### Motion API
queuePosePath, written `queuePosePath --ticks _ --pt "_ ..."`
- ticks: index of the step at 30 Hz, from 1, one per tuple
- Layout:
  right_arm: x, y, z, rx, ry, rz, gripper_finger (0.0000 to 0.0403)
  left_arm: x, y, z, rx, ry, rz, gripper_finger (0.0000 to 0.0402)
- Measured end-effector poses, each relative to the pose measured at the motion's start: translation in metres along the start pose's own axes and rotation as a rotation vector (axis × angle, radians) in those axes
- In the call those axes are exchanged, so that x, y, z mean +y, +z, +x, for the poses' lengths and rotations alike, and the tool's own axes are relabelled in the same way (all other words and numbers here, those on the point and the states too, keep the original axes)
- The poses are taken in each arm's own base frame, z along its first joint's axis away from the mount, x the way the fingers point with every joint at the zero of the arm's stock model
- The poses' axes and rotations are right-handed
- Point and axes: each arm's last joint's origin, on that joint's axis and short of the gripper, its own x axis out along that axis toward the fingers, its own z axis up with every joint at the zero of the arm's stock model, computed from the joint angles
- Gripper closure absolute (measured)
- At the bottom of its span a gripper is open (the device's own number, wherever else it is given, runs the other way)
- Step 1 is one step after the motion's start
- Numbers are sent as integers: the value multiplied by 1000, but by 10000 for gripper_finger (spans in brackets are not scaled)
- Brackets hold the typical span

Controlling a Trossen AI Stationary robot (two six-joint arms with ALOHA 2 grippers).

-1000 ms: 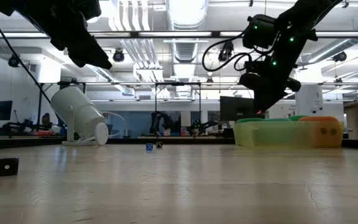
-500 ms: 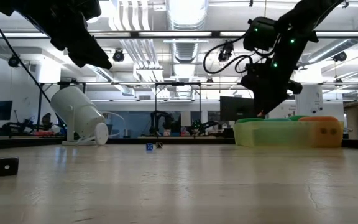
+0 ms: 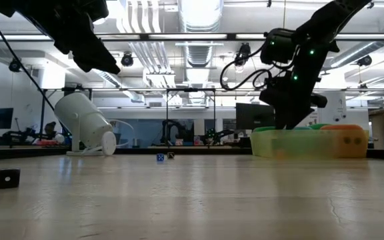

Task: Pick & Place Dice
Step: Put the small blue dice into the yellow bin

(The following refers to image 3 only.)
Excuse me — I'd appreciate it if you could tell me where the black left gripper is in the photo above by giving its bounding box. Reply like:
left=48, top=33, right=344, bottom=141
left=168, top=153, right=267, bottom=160
left=0, top=0, right=121, bottom=75

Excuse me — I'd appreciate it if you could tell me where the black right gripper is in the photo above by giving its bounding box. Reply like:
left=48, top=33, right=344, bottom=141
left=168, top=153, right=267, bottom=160
left=259, top=71, right=329, bottom=131

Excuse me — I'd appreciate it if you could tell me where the large orange foam die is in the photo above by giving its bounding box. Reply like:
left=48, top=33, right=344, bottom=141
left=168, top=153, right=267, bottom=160
left=320, top=123, right=369, bottom=159

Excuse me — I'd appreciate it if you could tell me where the black computer monitor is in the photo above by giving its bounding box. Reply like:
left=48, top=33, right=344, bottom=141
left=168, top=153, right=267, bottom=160
left=235, top=102, right=276, bottom=131

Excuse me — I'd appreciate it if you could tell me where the yellow translucent plastic tray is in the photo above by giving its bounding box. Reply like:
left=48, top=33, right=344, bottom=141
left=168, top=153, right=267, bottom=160
left=250, top=128, right=369, bottom=159

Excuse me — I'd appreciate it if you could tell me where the dark background monitor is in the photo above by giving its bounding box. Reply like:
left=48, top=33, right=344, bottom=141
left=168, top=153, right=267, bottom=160
left=0, top=107, right=14, bottom=130

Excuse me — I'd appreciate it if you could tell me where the black ceiling-hung camera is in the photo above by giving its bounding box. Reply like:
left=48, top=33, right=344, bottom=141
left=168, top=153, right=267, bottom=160
left=8, top=58, right=23, bottom=73
left=357, top=55, right=373, bottom=67
left=121, top=53, right=135, bottom=67

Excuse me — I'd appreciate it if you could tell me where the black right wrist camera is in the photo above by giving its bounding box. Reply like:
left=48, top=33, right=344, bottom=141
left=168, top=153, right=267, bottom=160
left=260, top=28, right=299, bottom=65

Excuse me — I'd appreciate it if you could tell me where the white bullet security camera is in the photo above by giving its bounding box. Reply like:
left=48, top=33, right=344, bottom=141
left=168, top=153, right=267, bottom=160
left=53, top=91, right=117, bottom=157

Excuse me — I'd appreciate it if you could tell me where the black overhead camera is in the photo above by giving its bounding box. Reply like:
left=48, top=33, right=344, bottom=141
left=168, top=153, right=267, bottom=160
left=233, top=43, right=251, bottom=67

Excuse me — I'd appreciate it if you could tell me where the black right camera cable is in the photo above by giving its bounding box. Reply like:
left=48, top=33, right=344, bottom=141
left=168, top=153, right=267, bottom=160
left=219, top=45, right=275, bottom=91

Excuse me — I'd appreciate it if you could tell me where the black overhead frame beam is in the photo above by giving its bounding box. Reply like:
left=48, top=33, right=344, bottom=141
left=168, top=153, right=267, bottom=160
left=0, top=32, right=384, bottom=42

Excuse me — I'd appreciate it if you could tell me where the black aluminium table frame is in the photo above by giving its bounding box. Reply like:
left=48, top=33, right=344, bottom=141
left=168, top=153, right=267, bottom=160
left=0, top=145, right=384, bottom=161

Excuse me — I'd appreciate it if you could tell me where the black background rig frame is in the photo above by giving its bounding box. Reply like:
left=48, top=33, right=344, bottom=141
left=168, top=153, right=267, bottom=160
left=165, top=87, right=217, bottom=147

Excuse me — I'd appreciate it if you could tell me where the silver ventilation duct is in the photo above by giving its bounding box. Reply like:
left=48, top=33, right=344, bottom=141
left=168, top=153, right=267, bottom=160
left=177, top=0, right=225, bottom=67

